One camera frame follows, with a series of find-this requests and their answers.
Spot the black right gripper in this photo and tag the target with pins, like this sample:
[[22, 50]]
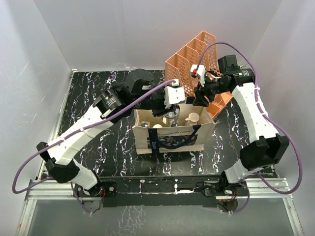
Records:
[[200, 92]]

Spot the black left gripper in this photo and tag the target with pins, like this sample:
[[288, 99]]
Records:
[[161, 108]]

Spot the beige pump bottle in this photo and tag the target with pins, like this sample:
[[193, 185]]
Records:
[[192, 119]]

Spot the cream round cap bottle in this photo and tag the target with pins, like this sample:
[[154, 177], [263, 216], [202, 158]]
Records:
[[157, 126]]

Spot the small clear square bottle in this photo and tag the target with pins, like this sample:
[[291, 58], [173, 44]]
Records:
[[145, 124]]

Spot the cream canvas tote bag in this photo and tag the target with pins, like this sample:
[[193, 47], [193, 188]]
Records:
[[179, 138]]

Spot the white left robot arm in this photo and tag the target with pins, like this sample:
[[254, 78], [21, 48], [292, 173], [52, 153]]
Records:
[[113, 104]]

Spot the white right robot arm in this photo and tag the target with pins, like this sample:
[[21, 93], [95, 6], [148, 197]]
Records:
[[266, 146]]

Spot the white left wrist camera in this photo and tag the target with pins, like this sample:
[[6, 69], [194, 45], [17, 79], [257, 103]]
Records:
[[174, 96]]

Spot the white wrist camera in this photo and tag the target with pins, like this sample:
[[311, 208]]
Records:
[[174, 96], [198, 71]]

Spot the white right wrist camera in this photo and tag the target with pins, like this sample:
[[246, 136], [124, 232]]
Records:
[[198, 71]]

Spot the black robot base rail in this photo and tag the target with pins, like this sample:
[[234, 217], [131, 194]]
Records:
[[162, 191]]

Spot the aluminium table frame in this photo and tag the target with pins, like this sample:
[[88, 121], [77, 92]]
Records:
[[49, 187]]

